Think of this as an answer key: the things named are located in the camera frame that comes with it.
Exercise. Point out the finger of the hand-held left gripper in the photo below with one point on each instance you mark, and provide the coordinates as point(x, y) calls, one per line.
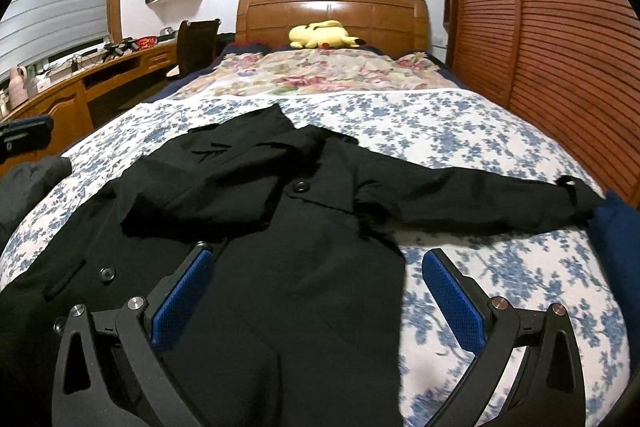
point(25, 139)

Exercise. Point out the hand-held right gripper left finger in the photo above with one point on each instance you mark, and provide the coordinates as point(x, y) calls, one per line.
point(182, 302)

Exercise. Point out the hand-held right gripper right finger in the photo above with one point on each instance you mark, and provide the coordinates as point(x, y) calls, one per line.
point(452, 302)

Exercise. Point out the black coat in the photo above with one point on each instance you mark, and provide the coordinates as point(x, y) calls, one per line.
point(310, 257)

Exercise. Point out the dark grey cloth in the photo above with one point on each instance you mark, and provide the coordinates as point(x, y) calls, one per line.
point(35, 187)

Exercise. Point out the wooden desk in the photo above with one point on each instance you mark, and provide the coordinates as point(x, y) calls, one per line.
point(65, 107)

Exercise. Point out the pink vase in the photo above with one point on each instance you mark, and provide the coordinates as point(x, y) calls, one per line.
point(21, 87)

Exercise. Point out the red box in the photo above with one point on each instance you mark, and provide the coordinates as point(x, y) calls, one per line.
point(146, 42)

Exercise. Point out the blue floral bed blanket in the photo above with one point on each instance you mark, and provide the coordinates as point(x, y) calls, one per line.
point(450, 142)

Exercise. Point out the navy blue cloth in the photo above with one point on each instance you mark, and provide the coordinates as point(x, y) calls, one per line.
point(617, 237)

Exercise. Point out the dark wooden chair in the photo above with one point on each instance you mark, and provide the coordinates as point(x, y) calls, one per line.
point(192, 47)

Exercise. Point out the wooden louvered wardrobe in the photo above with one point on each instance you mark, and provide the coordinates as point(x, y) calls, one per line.
point(550, 32)

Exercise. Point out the wooden bed headboard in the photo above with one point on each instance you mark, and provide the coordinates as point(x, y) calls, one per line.
point(380, 17)

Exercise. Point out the yellow plush toy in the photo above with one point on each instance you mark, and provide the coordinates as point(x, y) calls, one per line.
point(320, 36)

